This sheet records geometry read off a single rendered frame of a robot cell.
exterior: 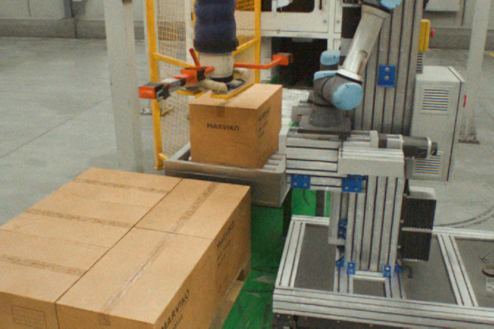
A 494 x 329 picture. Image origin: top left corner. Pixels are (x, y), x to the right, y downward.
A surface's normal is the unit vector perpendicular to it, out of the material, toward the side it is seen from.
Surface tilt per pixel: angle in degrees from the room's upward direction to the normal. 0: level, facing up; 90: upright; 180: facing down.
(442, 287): 0
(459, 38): 90
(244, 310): 0
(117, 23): 90
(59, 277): 0
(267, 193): 90
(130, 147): 90
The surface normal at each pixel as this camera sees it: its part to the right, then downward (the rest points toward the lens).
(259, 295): 0.00, -0.94
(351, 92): 0.28, 0.44
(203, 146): -0.30, 0.32
